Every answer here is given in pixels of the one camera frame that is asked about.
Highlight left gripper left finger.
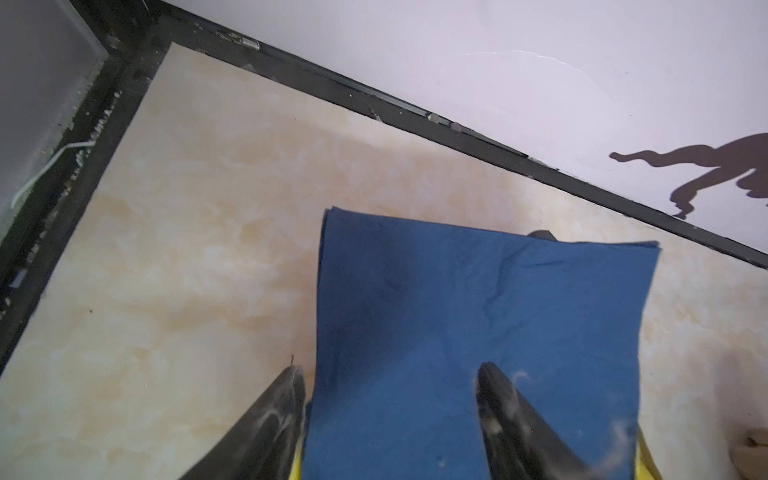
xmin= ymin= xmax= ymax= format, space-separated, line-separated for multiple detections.
xmin=182 ymin=366 xmax=306 ymax=480

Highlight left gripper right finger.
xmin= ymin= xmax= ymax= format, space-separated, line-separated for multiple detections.
xmin=475 ymin=362 xmax=594 ymax=479

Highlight dark blue napkin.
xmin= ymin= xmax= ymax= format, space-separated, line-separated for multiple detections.
xmin=302 ymin=208 xmax=661 ymax=479

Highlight yellow napkins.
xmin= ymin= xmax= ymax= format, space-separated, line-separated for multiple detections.
xmin=288 ymin=429 xmax=662 ymax=480

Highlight stack of pulp cup carriers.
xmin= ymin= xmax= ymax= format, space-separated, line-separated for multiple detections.
xmin=729 ymin=428 xmax=768 ymax=480

